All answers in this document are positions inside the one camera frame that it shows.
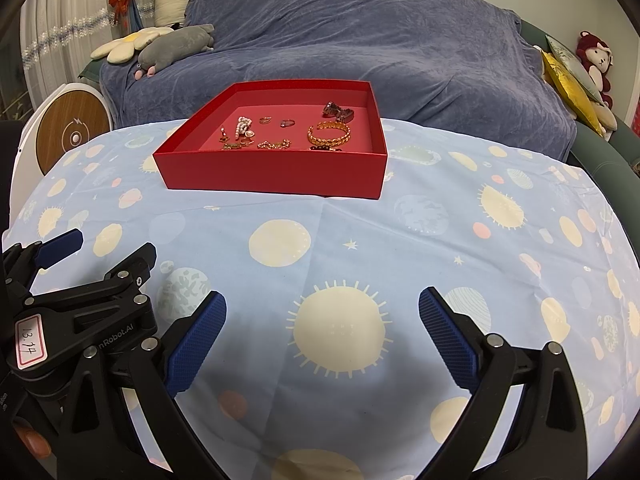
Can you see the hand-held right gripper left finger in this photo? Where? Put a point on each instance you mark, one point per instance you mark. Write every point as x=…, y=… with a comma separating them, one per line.
x=197, y=340

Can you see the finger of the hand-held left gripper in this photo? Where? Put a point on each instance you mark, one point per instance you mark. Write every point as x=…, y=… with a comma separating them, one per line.
x=125, y=272
x=60, y=249

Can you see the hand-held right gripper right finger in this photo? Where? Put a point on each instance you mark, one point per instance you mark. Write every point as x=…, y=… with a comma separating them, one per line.
x=447, y=335

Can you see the green stone gold pendant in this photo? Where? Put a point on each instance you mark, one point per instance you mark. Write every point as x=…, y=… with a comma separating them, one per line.
x=231, y=146

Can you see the red square box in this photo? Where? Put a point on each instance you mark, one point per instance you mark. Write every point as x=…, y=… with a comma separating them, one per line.
x=280, y=175

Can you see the gold leaf bangle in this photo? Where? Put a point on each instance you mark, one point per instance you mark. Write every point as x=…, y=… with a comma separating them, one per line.
x=312, y=136

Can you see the person's left hand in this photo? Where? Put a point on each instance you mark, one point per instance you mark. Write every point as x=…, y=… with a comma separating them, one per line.
x=31, y=439

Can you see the round white wooden appliance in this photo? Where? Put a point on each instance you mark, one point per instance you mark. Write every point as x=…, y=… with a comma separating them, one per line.
x=70, y=130

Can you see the blue planet print tablecloth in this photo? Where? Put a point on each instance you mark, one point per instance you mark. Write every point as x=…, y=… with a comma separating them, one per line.
x=350, y=240

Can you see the white flower plush cushion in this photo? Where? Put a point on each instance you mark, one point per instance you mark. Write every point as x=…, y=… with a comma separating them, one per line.
x=122, y=45

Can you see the white sheer curtain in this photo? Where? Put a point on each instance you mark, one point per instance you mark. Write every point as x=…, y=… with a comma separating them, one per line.
x=60, y=35

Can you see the grey plush animal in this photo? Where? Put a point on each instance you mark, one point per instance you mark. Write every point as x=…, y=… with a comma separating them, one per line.
x=175, y=47

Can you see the green sofa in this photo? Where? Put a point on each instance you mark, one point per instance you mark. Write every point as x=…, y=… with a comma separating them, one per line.
x=600, y=160

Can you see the blue curtain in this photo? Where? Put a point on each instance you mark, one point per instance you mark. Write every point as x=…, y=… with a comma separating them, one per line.
x=137, y=15

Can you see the red bow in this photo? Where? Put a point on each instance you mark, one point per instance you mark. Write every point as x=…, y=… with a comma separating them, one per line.
x=121, y=2

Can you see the gold shiny pillow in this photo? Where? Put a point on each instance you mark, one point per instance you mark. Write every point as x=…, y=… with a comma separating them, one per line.
x=570, y=87

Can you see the grey green pillow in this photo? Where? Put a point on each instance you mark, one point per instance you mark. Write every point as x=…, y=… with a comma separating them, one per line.
x=570, y=60

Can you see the red monkey plush toy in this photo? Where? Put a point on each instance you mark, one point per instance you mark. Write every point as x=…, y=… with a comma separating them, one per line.
x=595, y=60

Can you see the blue covered sofa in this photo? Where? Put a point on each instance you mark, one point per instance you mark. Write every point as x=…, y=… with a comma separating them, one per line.
x=350, y=35

